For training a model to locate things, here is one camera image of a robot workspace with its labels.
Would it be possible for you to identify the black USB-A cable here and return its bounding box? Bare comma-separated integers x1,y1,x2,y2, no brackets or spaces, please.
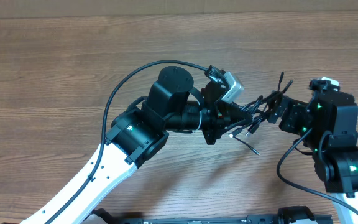
224,71,294,137

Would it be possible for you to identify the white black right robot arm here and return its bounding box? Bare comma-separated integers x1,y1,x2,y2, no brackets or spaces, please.
267,89,358,223

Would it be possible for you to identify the black cable grey USB-C plug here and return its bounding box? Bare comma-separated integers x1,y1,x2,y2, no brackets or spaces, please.
227,118,262,156

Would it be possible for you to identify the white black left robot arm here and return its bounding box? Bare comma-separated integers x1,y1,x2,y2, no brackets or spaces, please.
26,61,254,223

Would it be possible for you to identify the black left camera cable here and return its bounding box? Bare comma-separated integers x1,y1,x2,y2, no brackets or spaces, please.
42,60,211,224

